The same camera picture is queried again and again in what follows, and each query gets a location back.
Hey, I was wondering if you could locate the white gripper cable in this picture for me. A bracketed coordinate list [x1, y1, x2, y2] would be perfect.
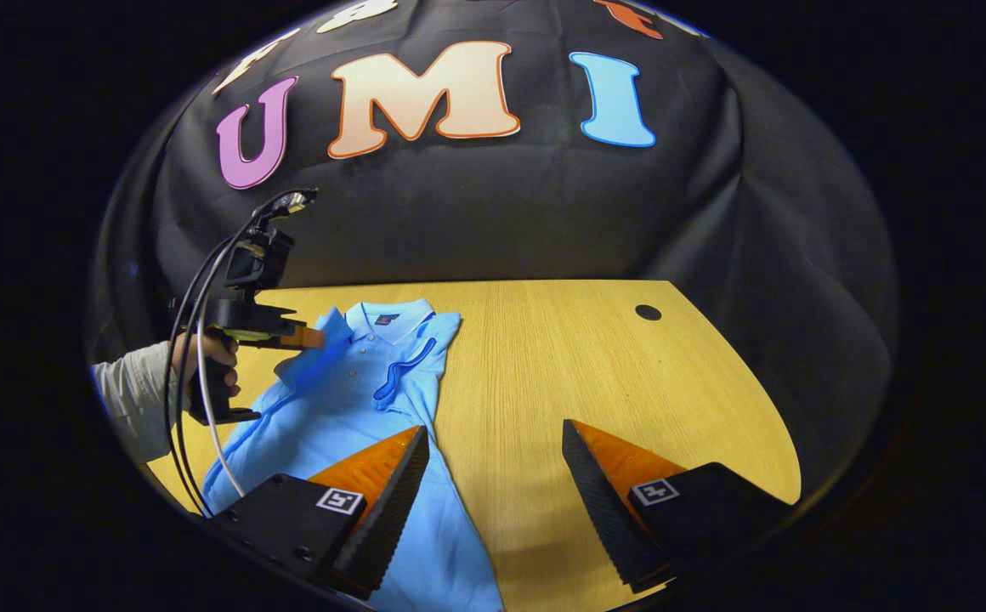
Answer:
[195, 200, 290, 500]

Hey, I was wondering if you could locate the black backdrop cloth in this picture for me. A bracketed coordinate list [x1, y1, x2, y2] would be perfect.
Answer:
[85, 0, 898, 502]

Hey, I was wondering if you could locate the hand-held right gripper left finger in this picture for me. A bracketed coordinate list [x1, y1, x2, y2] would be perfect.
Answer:
[208, 425, 431, 600]

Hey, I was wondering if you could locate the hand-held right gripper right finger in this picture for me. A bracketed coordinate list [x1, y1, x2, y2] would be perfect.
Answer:
[561, 418, 800, 594]

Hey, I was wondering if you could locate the light blue T-shirt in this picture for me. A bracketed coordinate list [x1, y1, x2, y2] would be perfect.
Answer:
[202, 297, 507, 612]

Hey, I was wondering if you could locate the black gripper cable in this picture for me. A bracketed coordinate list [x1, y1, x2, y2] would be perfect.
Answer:
[163, 197, 290, 518]

